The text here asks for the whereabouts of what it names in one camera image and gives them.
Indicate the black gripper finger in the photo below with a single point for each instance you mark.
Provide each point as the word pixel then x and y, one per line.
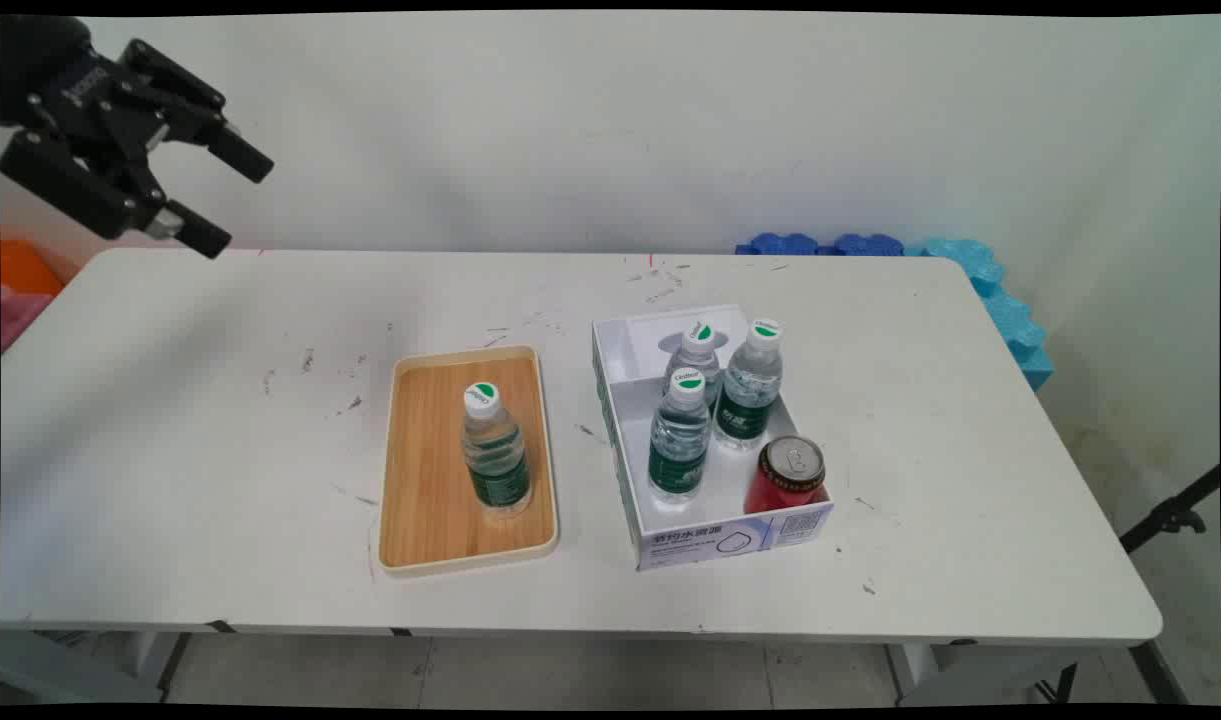
pixel 185 100
pixel 80 185

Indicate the dark blue foam mat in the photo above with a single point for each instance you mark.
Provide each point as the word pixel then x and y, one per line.
pixel 820 245

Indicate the pink object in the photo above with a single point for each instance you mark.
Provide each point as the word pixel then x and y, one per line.
pixel 18 315

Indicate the red drink can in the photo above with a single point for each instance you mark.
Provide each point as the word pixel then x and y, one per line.
pixel 785 480

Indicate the light blue foam mat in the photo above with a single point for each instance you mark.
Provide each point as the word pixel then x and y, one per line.
pixel 1010 320

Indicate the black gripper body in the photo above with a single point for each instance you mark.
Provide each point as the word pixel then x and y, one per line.
pixel 42 70

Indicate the white cardboard box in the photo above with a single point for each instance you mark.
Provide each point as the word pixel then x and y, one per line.
pixel 700 540

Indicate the water bottle green label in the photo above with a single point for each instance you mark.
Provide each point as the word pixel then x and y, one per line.
pixel 696 350
pixel 679 450
pixel 497 460
pixel 750 395

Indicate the black tripod leg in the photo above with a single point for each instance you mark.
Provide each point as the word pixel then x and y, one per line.
pixel 1170 515

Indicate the orange object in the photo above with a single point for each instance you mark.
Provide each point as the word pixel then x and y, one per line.
pixel 25 270

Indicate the wooden tray with cream rim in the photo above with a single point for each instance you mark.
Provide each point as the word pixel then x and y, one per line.
pixel 435 480

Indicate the grey table leg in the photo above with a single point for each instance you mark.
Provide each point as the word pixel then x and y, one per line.
pixel 80 665
pixel 970 672

